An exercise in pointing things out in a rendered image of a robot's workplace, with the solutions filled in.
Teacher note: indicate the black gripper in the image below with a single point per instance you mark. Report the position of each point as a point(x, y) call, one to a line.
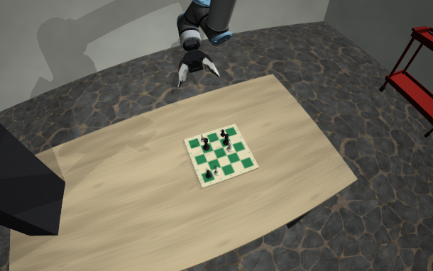
point(193, 59)

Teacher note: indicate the green and cream chessboard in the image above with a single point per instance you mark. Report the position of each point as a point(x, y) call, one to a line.
point(230, 164)

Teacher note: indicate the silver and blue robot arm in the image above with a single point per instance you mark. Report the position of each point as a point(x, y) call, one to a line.
point(215, 27)

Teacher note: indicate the white queen chess piece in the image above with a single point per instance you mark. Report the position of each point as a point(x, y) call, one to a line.
point(230, 148)

